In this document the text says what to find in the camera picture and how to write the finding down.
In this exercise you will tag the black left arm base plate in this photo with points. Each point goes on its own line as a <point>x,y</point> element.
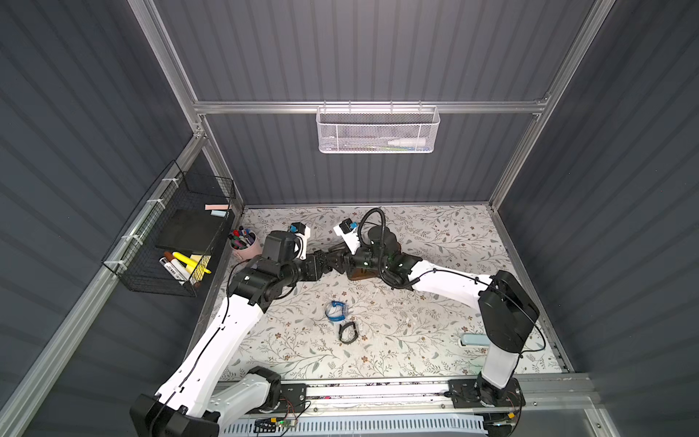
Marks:
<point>285,398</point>

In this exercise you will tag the brown wooden watch stand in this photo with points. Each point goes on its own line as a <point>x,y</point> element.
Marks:
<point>356,274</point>

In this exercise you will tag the black round watch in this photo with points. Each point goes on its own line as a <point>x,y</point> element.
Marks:
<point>348,333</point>

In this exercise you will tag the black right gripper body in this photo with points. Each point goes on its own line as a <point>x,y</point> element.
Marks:
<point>355,262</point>

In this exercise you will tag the yellow highlighter marker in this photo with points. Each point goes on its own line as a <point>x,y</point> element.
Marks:
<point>194,264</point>

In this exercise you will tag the blue transparent watch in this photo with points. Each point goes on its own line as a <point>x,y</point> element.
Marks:
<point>337,312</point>

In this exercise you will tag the white wire mesh basket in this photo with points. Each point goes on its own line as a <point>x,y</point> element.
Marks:
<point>367,130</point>

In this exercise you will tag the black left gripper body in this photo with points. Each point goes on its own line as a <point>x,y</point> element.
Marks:
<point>319,264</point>

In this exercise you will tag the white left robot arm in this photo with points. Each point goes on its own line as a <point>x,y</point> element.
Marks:
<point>187,403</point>

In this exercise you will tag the white tube in basket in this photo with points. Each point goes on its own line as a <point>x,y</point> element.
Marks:
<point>408,143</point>

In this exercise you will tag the white marker in basket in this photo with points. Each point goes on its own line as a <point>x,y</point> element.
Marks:
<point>170,268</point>

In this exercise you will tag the pink pen cup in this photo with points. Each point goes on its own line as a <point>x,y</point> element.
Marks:
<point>245,244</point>

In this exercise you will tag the black wire wall basket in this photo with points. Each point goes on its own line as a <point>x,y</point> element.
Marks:
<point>134,258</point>

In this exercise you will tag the light blue eraser case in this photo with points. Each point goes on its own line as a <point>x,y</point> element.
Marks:
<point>475,340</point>

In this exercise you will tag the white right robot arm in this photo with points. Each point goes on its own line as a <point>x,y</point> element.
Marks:
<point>509,315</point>

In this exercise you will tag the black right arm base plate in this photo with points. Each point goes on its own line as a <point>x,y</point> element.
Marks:
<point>477,392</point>

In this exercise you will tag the black notebook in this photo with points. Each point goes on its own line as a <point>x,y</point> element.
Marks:
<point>189,231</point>

